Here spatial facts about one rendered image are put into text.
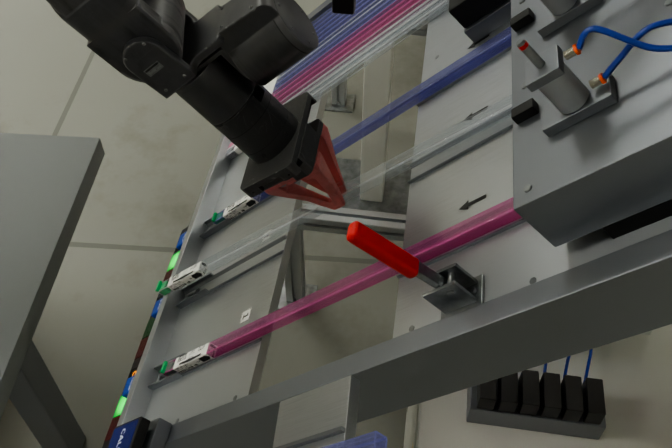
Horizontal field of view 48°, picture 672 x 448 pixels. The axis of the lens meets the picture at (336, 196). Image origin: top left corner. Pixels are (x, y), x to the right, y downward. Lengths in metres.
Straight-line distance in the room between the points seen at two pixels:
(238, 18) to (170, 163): 1.55
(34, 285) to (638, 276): 0.90
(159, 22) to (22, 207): 0.72
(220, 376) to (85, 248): 1.26
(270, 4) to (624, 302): 0.34
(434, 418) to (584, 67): 0.56
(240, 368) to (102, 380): 1.04
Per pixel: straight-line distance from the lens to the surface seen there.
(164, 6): 0.65
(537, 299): 0.51
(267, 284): 0.81
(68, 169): 1.33
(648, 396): 1.07
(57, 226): 1.25
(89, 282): 1.94
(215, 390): 0.79
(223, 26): 0.64
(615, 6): 0.58
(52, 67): 2.59
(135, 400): 0.89
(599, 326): 0.53
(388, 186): 2.04
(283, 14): 0.63
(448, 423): 0.99
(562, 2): 0.59
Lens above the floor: 1.50
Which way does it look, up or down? 48 degrees down
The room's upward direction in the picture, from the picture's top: straight up
